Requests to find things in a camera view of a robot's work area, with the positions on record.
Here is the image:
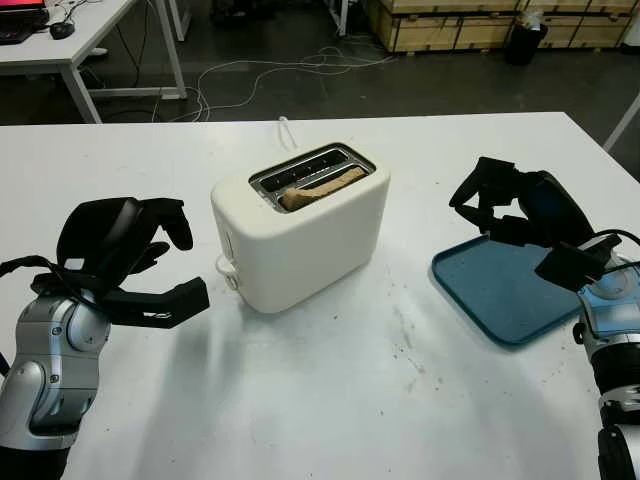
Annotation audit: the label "black trash bin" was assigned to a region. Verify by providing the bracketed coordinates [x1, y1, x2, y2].
[504, 10, 549, 67]

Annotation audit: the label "plywood shipping crate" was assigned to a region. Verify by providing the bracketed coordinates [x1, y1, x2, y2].
[519, 0, 635, 51]
[362, 0, 521, 55]

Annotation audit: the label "white slanted table leg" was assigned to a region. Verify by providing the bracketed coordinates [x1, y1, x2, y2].
[602, 92, 640, 154]

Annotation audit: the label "white floor cables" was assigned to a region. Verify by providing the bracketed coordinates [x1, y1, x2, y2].
[187, 47, 396, 124]

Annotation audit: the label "cream white two-slot toaster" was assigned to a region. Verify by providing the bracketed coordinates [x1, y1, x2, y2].
[209, 142, 392, 315]

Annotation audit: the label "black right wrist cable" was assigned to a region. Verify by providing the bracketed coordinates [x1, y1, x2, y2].
[592, 228, 640, 281]

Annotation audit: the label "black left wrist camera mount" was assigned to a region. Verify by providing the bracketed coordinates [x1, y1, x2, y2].
[30, 272, 211, 330]

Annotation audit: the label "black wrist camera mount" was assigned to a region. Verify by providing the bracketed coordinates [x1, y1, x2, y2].
[533, 232, 624, 294]
[30, 272, 211, 330]

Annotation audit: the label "brown bread slice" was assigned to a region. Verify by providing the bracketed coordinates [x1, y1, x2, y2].
[278, 166, 367, 211]

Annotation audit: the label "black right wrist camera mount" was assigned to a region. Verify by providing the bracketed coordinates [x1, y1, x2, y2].
[533, 232, 624, 294]

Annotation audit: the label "white toaster power cord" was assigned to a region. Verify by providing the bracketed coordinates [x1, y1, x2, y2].
[276, 116, 296, 151]

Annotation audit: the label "white office desk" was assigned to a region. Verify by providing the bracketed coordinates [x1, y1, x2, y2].
[0, 0, 189, 126]

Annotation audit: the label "blue plastic tray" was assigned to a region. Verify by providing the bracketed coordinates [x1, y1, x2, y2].
[430, 234, 596, 350]

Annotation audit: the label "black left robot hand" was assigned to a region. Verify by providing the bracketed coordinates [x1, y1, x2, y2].
[55, 196, 194, 296]

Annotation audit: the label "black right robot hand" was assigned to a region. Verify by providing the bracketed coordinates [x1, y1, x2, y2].
[448, 156, 596, 250]

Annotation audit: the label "black laptop with red screen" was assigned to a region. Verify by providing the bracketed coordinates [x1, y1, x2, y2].
[0, 0, 51, 47]

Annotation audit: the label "white desk leg frame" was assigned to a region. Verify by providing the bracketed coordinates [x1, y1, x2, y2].
[327, 0, 349, 39]
[166, 0, 194, 45]

